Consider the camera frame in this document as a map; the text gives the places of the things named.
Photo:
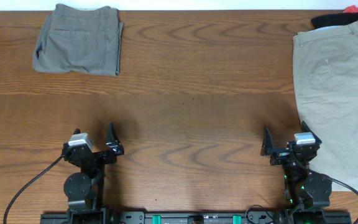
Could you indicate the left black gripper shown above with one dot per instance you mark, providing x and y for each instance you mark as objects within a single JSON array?
[{"x": 97, "y": 154}]

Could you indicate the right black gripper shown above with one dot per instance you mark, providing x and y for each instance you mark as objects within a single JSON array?
[{"x": 284, "y": 153}]

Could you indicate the beige khaki shorts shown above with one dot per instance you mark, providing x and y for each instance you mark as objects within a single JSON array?
[{"x": 325, "y": 77}]

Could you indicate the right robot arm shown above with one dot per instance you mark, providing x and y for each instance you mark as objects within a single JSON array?
[{"x": 307, "y": 191}]

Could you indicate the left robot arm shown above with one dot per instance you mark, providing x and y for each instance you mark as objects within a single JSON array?
[{"x": 84, "y": 189}]

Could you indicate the folded grey shorts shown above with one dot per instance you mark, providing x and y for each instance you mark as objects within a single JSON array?
[{"x": 85, "y": 41}]

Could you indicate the black folded garment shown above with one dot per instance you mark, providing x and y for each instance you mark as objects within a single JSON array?
[{"x": 340, "y": 19}]

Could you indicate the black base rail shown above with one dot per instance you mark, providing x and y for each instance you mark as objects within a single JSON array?
[{"x": 250, "y": 216}]

